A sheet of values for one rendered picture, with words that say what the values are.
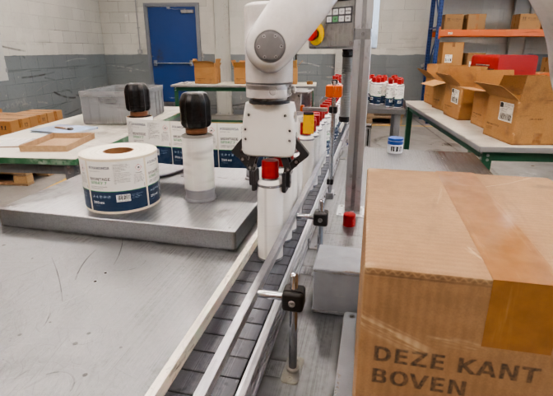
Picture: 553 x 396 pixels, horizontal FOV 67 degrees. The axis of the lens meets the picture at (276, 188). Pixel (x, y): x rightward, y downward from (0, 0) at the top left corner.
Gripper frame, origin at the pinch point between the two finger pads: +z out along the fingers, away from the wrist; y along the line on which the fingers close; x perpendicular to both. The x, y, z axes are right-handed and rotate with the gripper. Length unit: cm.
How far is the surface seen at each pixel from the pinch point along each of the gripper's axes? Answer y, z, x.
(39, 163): 133, 26, -86
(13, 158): 145, 24, -84
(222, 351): -3.7, 8.1, 38.3
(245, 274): 3.0, 16.3, 8.0
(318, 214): -9.2, 7.6, -3.7
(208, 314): 3.4, 13.2, 25.4
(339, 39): -9, -27, -42
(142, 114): 57, -4, -54
